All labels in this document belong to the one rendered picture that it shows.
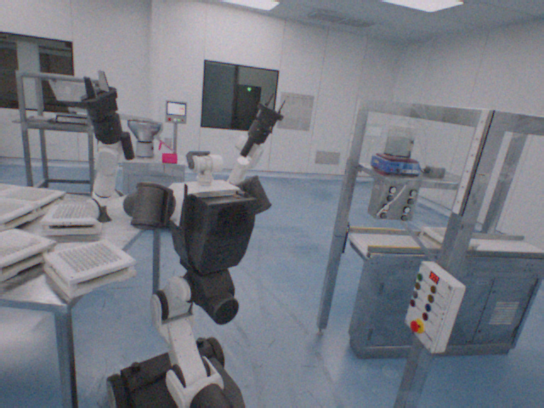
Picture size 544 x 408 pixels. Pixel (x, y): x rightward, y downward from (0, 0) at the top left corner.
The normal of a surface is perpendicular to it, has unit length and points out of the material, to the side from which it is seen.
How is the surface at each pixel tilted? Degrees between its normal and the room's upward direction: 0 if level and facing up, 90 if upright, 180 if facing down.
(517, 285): 90
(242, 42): 90
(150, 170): 90
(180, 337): 43
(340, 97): 90
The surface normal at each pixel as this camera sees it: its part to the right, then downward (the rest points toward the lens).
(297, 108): 0.28, 0.32
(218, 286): 0.52, -0.45
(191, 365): 0.40, -0.68
